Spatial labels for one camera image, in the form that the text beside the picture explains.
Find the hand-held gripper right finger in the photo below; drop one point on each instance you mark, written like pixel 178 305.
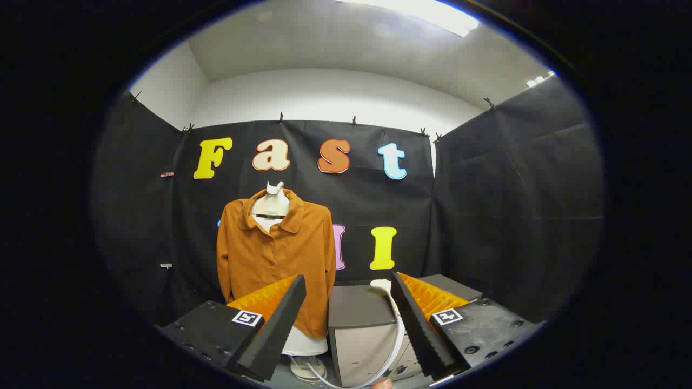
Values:
pixel 419 329

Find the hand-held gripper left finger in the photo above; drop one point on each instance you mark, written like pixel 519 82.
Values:
pixel 275 329

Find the white garment steamer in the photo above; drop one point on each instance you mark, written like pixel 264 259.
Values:
pixel 381 285

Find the orange button shirt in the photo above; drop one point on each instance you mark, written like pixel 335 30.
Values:
pixel 270 259

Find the grey cabinet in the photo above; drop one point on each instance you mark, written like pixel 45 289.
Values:
pixel 359 308

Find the white mannequin torso stand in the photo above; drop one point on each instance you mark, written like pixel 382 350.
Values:
pixel 272 205

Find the black backdrop cloth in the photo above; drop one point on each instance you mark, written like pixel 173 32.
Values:
pixel 513 205

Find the row of black clips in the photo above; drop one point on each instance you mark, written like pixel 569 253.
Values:
pixel 281 118

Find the small ceiling light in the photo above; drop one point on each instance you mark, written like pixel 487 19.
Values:
pixel 538 81

